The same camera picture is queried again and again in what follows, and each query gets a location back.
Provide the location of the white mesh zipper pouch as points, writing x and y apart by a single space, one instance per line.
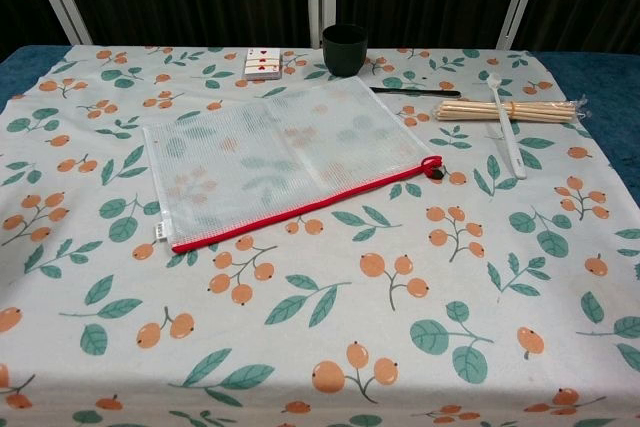
280 162

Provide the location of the deck of playing cards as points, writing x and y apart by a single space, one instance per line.
262 67

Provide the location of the fruit and leaf print tablecloth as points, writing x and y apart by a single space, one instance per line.
320 322

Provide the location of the dark green plastic cup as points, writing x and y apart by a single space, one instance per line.
345 52

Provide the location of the wrapped bundle of wooden sticks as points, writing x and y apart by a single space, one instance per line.
465 112

